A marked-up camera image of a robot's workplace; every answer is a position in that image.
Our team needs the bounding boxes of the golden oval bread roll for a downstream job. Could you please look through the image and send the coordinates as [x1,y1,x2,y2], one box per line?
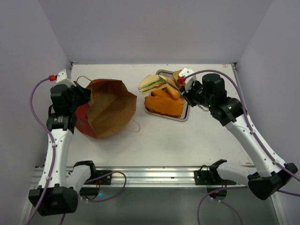
[165,77,180,100]

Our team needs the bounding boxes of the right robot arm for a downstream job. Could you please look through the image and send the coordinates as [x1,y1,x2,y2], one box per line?
[178,70,298,200]

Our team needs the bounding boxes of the red paper bag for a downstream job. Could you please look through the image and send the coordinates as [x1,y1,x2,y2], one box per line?
[75,79,137,139]

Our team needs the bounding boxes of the stainless steel tray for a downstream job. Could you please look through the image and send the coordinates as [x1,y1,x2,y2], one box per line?
[145,69,190,122]

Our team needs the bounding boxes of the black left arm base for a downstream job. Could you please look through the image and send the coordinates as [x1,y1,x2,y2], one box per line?
[80,170,112,200]

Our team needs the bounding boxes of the aluminium front rail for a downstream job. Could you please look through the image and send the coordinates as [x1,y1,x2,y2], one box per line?
[31,166,277,188]

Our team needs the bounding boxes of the orange twisted bread stick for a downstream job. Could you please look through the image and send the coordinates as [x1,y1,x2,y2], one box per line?
[151,90,184,105]

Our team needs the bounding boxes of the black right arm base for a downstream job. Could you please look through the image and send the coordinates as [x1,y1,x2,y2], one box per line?
[194,165,236,200]

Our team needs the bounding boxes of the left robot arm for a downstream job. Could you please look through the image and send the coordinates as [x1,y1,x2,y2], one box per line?
[29,82,98,216]

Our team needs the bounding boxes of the orange loaf bread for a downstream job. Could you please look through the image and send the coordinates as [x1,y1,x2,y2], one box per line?
[144,96,184,118]

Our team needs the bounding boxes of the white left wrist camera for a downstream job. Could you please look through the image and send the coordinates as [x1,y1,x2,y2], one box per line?
[48,69,75,87]

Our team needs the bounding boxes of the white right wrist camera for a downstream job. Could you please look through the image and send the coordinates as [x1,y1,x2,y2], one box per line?
[177,67,196,92]

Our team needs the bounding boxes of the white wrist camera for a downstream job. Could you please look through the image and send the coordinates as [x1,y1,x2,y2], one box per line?
[48,69,75,87]
[177,67,196,92]

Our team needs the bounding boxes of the metal serving tongs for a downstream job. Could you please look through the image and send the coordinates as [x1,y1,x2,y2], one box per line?
[165,80,209,112]

